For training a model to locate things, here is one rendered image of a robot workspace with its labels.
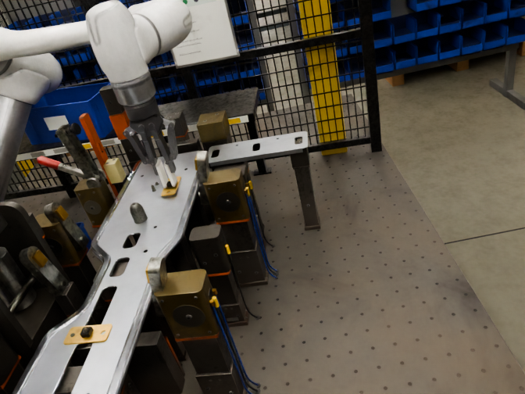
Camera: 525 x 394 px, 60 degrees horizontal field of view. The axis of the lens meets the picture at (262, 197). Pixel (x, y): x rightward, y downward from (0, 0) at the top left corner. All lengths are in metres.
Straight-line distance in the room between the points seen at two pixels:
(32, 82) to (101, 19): 0.57
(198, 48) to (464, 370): 1.21
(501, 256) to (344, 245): 1.16
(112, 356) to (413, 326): 0.66
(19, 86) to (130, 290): 0.81
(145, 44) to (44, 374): 0.68
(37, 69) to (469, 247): 1.94
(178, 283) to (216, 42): 0.97
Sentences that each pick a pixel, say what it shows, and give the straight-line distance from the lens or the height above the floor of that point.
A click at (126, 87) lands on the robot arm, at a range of 1.07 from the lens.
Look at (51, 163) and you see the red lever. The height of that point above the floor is 1.13.
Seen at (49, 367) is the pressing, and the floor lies 1.00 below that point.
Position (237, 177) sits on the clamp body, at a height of 1.05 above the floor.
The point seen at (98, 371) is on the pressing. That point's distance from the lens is 0.84.
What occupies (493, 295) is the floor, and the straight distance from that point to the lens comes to 2.19.
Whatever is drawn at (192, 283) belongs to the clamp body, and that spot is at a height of 1.04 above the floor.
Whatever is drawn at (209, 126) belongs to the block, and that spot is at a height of 1.05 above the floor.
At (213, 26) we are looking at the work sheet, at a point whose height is 1.26.
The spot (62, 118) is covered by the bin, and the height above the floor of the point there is 1.11.
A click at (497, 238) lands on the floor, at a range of 2.46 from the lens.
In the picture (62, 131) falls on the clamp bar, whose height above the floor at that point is 1.21.
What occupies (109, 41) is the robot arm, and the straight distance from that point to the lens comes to 1.04.
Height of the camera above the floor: 1.58
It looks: 33 degrees down
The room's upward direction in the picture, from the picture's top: 14 degrees counter-clockwise
